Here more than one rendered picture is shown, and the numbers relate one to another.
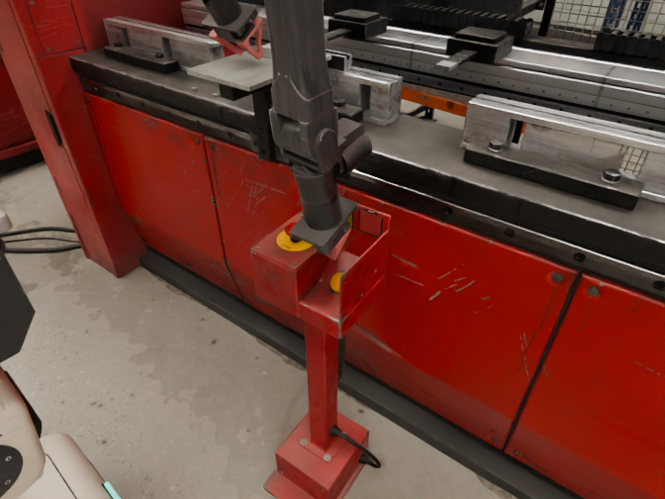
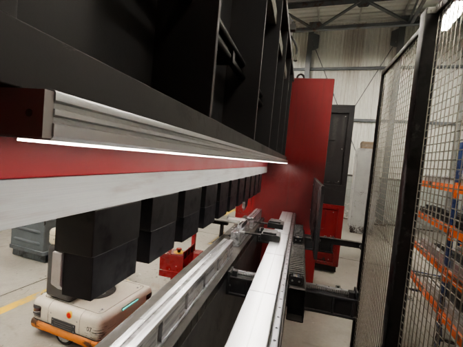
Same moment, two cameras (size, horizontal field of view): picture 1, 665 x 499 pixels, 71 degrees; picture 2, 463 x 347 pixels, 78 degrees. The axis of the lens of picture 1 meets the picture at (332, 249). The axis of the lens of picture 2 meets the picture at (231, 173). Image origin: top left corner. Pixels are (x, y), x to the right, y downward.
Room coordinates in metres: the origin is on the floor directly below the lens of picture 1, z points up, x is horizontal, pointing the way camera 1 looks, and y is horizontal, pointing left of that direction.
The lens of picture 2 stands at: (0.23, -1.83, 1.45)
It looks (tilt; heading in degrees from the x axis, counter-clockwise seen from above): 3 degrees down; 67
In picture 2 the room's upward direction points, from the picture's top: 5 degrees clockwise
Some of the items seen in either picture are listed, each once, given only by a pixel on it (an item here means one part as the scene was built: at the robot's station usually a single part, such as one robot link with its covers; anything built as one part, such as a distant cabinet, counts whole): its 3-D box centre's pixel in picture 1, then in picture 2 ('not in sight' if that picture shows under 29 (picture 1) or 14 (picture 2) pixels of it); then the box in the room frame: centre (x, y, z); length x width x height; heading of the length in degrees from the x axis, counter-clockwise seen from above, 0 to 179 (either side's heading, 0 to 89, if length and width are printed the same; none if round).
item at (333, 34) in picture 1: (341, 28); (265, 222); (1.29, -0.02, 1.01); 0.26 x 0.12 x 0.05; 144
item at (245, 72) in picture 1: (261, 63); (224, 218); (1.03, 0.15, 1.00); 0.26 x 0.18 x 0.01; 144
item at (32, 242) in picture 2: not in sight; (56, 224); (-0.41, 2.54, 0.36); 0.80 x 0.60 x 0.72; 48
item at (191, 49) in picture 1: (163, 45); (254, 217); (1.48, 0.51, 0.92); 0.50 x 0.06 x 0.10; 54
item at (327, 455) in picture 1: (324, 438); not in sight; (0.67, 0.02, 0.13); 0.10 x 0.10 x 0.01; 56
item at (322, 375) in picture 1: (322, 377); not in sight; (0.67, 0.02, 0.39); 0.05 x 0.05 x 0.54; 56
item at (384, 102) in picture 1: (324, 84); (240, 232); (1.12, 0.02, 0.92); 0.39 x 0.06 x 0.10; 54
